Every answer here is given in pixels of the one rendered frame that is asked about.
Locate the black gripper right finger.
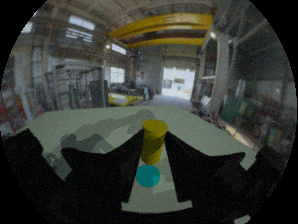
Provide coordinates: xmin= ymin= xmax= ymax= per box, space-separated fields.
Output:
xmin=164 ymin=132 xmax=246 ymax=202

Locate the yellow cylinder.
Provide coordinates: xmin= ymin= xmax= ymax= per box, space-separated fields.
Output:
xmin=141 ymin=120 xmax=169 ymax=164

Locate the cyan circle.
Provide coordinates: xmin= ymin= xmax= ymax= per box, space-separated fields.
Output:
xmin=136 ymin=164 xmax=161 ymax=186

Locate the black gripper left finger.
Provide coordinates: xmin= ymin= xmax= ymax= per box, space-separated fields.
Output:
xmin=61 ymin=129 xmax=144 ymax=202

